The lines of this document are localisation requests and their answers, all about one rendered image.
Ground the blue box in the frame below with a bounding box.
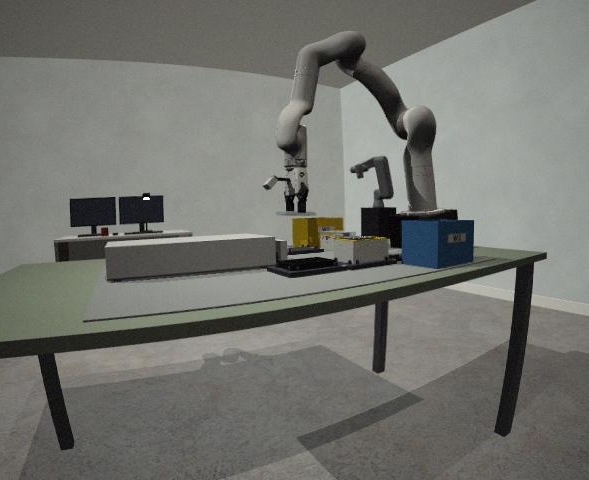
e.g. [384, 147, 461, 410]
[401, 219, 474, 269]

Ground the yellow open-top bin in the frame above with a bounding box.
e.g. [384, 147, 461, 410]
[292, 217, 343, 248]

